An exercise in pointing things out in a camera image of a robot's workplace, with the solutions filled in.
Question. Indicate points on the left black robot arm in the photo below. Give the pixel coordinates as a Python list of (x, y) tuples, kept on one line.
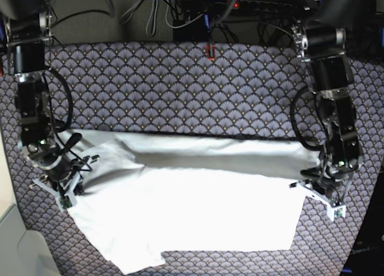
[(320, 42)]

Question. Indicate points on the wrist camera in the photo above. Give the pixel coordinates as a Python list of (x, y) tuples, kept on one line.
[(335, 212), (65, 202)]

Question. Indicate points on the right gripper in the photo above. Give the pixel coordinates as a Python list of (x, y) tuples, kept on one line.
[(61, 172)]

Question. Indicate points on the red table clamp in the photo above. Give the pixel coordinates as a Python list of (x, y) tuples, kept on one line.
[(210, 52)]

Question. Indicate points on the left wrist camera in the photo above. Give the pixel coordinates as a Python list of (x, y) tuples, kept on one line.
[(335, 212)]

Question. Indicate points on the white T-shirt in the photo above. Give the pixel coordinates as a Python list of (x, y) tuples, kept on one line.
[(151, 193)]

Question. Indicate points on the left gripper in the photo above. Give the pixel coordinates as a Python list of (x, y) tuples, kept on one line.
[(321, 186)]

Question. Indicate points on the patterned purple table cloth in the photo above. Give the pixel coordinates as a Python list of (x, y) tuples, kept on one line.
[(174, 88)]

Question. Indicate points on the black power strip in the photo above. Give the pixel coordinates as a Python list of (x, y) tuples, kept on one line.
[(261, 6)]

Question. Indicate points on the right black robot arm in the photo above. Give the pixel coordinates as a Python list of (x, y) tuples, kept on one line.
[(26, 26)]

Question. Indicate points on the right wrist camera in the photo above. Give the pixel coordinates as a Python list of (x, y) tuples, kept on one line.
[(65, 202)]

